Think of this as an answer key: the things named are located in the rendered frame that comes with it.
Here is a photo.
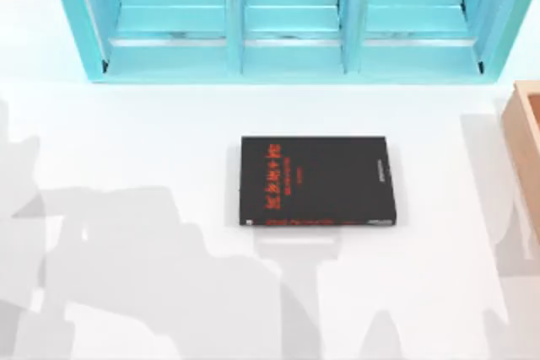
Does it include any black book with red lettering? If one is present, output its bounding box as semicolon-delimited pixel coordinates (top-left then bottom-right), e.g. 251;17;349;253
238;135;398;227

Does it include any shallow salmon-coloured box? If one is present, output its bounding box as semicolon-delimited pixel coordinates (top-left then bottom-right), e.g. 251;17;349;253
500;79;540;238

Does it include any light blue rack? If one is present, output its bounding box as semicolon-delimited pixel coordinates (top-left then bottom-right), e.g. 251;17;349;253
46;0;540;86

